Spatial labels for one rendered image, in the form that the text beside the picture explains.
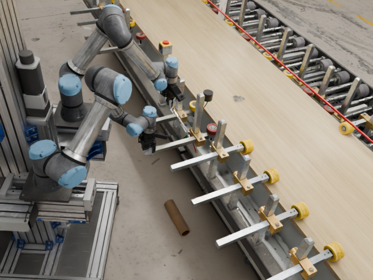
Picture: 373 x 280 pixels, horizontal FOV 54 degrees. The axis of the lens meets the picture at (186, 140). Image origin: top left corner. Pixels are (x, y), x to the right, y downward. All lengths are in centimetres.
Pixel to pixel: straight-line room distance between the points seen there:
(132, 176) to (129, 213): 37
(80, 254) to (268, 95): 169
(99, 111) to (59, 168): 29
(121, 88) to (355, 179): 145
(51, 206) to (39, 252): 74
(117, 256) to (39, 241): 55
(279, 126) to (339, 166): 45
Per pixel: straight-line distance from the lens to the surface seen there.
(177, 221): 285
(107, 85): 160
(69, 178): 160
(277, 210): 219
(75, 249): 260
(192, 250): 282
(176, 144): 226
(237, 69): 294
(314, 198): 214
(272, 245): 222
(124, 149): 342
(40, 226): 248
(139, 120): 195
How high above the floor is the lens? 244
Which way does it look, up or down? 44 degrees down
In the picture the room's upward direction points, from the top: 7 degrees clockwise
